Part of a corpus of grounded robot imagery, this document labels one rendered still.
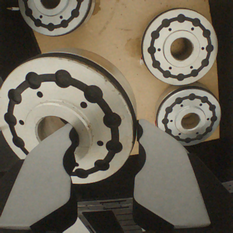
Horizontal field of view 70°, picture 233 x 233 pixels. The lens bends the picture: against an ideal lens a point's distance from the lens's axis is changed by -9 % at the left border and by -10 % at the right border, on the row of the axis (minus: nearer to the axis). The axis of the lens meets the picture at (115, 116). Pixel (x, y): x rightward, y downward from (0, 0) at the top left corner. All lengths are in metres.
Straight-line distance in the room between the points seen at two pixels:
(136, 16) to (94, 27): 0.06
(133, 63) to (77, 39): 0.09
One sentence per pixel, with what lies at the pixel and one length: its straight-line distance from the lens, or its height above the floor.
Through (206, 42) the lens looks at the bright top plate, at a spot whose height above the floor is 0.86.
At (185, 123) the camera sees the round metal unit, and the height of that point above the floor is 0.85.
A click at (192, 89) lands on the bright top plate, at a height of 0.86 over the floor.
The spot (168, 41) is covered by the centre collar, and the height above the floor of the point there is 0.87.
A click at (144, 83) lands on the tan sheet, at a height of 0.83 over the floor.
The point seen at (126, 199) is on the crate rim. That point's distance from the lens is 0.30.
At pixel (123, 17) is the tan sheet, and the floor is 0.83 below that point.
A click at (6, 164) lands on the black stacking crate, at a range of 0.52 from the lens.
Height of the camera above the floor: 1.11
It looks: 60 degrees down
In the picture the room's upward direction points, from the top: 168 degrees counter-clockwise
